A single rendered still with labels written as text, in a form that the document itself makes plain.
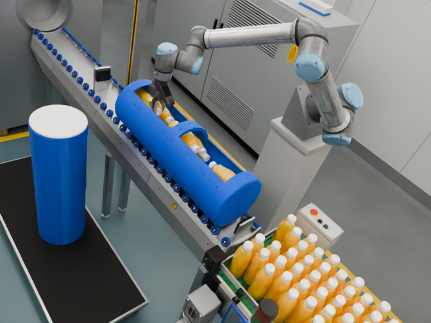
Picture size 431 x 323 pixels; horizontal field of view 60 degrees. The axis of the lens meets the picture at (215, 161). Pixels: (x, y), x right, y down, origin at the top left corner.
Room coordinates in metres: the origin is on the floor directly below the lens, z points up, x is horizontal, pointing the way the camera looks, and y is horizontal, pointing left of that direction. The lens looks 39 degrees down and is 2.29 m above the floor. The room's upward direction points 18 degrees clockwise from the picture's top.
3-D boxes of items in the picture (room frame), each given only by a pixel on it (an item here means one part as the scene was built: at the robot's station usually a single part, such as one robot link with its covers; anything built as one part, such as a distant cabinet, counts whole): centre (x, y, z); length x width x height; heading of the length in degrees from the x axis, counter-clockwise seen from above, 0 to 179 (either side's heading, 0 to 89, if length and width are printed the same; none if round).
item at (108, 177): (1.76, 0.66, 0.31); 0.06 x 0.06 x 0.63; 52
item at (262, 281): (0.92, -0.34, 0.99); 0.07 x 0.07 x 0.19
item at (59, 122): (1.45, 0.83, 1.03); 0.28 x 0.28 x 0.01
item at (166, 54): (1.62, 0.38, 1.47); 0.10 x 0.09 x 0.12; 94
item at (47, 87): (2.36, 1.44, 0.31); 0.06 x 0.06 x 0.63; 52
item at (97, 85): (1.99, 0.84, 1.00); 0.10 x 0.04 x 0.15; 142
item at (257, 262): (0.99, -0.31, 0.99); 0.07 x 0.07 x 0.19
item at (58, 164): (1.45, 0.83, 0.59); 0.28 x 0.28 x 0.88
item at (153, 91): (1.63, 0.39, 1.30); 0.09 x 0.08 x 0.12; 52
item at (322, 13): (3.26, -0.38, 1.48); 0.24 x 0.12 x 0.08; 59
